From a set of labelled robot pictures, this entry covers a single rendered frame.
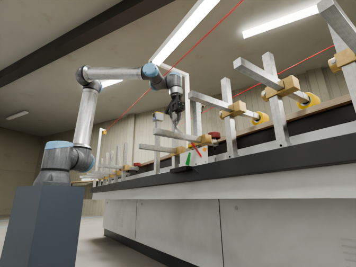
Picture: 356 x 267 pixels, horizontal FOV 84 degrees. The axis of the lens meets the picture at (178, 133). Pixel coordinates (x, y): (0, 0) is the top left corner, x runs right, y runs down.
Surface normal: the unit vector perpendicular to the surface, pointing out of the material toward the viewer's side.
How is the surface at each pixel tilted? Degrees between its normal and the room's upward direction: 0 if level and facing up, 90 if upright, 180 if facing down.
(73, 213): 90
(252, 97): 90
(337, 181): 90
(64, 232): 90
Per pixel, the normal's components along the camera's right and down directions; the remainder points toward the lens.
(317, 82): -0.46, -0.27
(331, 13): 0.01, 0.95
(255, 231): -0.82, -0.17
